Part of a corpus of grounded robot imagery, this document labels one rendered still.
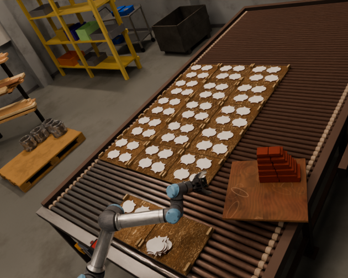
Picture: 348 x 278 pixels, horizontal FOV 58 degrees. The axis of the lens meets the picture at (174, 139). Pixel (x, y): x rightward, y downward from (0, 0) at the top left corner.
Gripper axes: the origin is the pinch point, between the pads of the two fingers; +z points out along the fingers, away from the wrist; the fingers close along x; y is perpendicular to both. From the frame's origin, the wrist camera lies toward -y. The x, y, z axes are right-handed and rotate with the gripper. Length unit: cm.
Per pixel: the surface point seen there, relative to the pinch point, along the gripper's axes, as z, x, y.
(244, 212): 9.7, -23.3, 15.2
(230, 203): 10.7, -16.6, 4.7
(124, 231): -27, -22, -67
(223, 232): 5.7, -33.8, -2.4
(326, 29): 233, 136, 23
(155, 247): -28, -33, -32
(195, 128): 66, 49, -59
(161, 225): -11.8, -22.9, -42.5
